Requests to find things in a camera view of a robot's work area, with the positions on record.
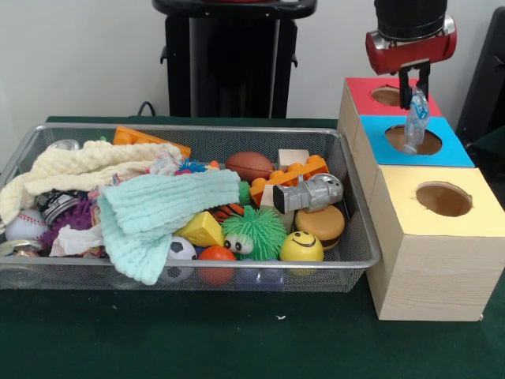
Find brown toy football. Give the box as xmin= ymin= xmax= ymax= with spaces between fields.
xmin=225 ymin=151 xmax=276 ymax=182

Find cream waffle cloth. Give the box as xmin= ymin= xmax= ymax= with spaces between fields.
xmin=0 ymin=140 xmax=185 ymax=234

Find yellow smiley ball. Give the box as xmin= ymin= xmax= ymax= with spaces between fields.
xmin=279 ymin=231 xmax=325 ymax=262

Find metal mesh bin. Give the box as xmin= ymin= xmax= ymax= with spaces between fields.
xmin=0 ymin=122 xmax=382 ymax=294

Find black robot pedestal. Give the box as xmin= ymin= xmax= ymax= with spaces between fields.
xmin=151 ymin=0 xmax=319 ymax=118

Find silver toy camera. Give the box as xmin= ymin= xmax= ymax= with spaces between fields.
xmin=272 ymin=172 xmax=344 ymax=214

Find colourful polka dot cloth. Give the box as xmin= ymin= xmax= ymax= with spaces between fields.
xmin=49 ymin=144 xmax=186 ymax=257

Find toy burger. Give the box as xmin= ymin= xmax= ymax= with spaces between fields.
xmin=294 ymin=205 xmax=346 ymax=250

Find black metal stand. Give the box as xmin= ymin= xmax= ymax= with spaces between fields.
xmin=455 ymin=6 xmax=505 ymax=159

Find green spiky toy with eyes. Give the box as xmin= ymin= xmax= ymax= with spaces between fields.
xmin=220 ymin=205 xmax=288 ymax=261

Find mint green waffle cloth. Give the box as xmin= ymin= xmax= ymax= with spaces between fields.
xmin=97 ymin=169 xmax=241 ymax=286

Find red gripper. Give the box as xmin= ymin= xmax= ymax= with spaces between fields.
xmin=365 ymin=15 xmax=458 ymax=111

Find wooden box with three holes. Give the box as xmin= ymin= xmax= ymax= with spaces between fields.
xmin=337 ymin=77 xmax=505 ymax=323

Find dark green table cloth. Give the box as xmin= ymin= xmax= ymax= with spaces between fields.
xmin=0 ymin=114 xmax=505 ymax=379

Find small orange building block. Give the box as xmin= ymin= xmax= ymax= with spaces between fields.
xmin=250 ymin=154 xmax=331 ymax=206

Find yellow cheese wedge toy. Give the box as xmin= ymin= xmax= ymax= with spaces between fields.
xmin=173 ymin=211 xmax=225 ymax=249

